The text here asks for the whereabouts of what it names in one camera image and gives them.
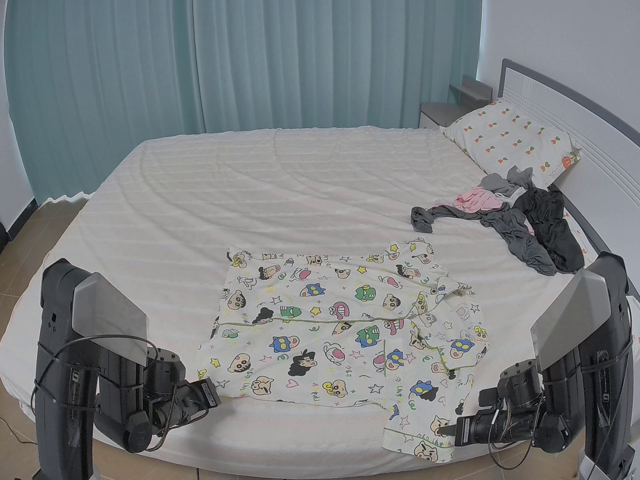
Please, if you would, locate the blue-green curtain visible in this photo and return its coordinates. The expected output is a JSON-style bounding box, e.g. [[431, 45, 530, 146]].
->
[[4, 0, 485, 203]]

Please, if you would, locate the pile of clothes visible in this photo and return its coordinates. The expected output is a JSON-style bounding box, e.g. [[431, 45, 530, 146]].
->
[[410, 165, 587, 277]]

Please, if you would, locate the grey bedside table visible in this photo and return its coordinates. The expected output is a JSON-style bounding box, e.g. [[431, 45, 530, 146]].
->
[[419, 74, 495, 130]]

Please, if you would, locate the bed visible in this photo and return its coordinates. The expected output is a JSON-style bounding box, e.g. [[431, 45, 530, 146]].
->
[[0, 58, 640, 461]]

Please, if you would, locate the white printed pyjama top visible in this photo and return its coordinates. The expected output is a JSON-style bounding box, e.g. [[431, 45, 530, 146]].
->
[[196, 238, 493, 464]]

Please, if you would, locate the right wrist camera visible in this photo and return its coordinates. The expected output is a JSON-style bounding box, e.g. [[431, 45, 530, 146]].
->
[[477, 388, 503, 413]]

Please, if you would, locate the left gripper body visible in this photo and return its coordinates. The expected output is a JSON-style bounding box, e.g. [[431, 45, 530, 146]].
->
[[165, 377, 222, 425]]

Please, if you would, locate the white printed pillow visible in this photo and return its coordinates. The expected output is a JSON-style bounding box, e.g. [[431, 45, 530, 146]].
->
[[440, 99, 584, 189]]

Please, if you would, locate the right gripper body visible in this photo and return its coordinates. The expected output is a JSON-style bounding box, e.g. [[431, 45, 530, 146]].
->
[[453, 409, 507, 448]]

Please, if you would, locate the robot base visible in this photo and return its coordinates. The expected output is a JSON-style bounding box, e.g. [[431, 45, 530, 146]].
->
[[576, 449, 640, 480]]

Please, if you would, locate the black cable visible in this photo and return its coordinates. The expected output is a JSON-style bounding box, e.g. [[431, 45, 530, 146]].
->
[[487, 440, 551, 470], [30, 335, 157, 419]]

